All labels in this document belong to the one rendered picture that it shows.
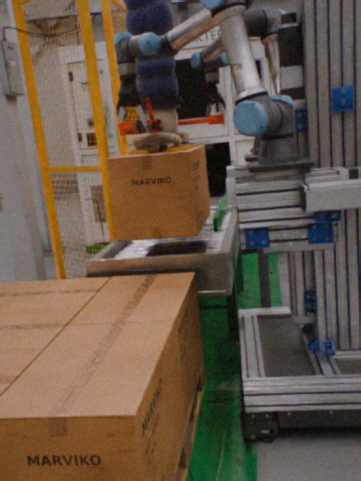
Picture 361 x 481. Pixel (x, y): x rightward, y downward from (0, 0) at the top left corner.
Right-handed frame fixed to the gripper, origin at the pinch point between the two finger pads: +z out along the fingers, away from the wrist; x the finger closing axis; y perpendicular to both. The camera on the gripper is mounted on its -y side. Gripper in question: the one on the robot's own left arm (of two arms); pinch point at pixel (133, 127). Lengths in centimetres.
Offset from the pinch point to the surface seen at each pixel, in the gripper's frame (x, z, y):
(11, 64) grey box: 93, -43, 97
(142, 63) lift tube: 4, -30, 51
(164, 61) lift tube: -7, -29, 52
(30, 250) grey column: 100, 69, 93
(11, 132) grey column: 99, -4, 94
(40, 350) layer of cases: 23, 67, -64
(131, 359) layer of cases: -9, 67, -72
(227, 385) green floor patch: -27, 122, 12
